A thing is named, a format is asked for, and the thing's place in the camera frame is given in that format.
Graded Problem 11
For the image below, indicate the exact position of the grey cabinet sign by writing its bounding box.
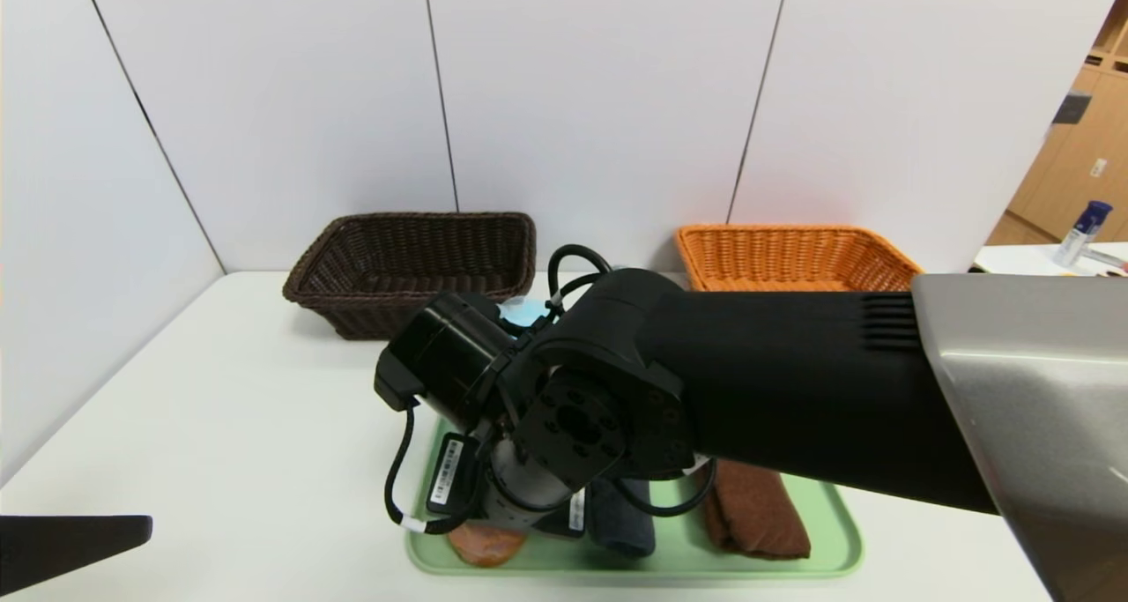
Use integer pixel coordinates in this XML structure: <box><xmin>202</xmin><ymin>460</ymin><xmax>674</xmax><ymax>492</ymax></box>
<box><xmin>1049</xmin><ymin>93</ymin><xmax>1092</xmax><ymax>126</ymax></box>

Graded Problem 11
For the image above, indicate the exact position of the light wooden cabinet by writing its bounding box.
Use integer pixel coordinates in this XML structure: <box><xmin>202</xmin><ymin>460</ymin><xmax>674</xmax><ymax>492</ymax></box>
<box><xmin>983</xmin><ymin>0</ymin><xmax>1128</xmax><ymax>246</ymax></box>

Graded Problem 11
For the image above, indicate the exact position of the dark brown wicker basket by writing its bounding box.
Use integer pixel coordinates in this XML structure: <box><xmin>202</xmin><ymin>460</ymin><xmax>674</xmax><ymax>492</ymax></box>
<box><xmin>282</xmin><ymin>212</ymin><xmax>538</xmax><ymax>341</ymax></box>

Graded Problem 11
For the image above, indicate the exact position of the light green plastic tray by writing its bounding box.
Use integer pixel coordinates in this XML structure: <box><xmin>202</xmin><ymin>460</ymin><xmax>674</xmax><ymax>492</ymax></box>
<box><xmin>404</xmin><ymin>415</ymin><xmax>865</xmax><ymax>579</ymax></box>

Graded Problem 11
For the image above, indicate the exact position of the white side table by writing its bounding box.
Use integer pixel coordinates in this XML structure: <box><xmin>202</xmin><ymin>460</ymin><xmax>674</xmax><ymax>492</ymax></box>
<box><xmin>974</xmin><ymin>242</ymin><xmax>1128</xmax><ymax>277</ymax></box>

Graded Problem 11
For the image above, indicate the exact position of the grey towel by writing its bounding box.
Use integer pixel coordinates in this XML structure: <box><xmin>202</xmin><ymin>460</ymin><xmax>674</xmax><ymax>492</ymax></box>
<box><xmin>586</xmin><ymin>479</ymin><xmax>657</xmax><ymax>559</ymax></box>

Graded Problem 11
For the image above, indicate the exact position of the clear bottle with blue cap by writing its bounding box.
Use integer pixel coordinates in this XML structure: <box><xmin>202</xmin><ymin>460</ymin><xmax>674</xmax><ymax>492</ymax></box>
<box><xmin>1054</xmin><ymin>200</ymin><xmax>1113</xmax><ymax>268</ymax></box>

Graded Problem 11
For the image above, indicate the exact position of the orange wicker basket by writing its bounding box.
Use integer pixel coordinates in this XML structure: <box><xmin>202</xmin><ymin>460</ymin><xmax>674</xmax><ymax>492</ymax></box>
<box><xmin>674</xmin><ymin>224</ymin><xmax>924</xmax><ymax>293</ymax></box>

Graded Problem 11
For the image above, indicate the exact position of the light blue bath loofah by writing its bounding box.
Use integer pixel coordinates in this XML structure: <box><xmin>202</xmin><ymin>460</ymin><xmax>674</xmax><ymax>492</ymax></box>
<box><xmin>502</xmin><ymin>298</ymin><xmax>553</xmax><ymax>330</ymax></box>

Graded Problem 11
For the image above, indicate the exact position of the pink round bread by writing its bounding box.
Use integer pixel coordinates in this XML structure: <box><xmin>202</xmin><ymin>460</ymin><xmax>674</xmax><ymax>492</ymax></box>
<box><xmin>447</xmin><ymin>521</ymin><xmax>530</xmax><ymax>569</ymax></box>

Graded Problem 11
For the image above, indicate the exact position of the brown rolled towel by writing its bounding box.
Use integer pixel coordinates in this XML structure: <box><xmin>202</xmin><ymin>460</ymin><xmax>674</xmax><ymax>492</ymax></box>
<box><xmin>701</xmin><ymin>459</ymin><xmax>812</xmax><ymax>561</ymax></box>

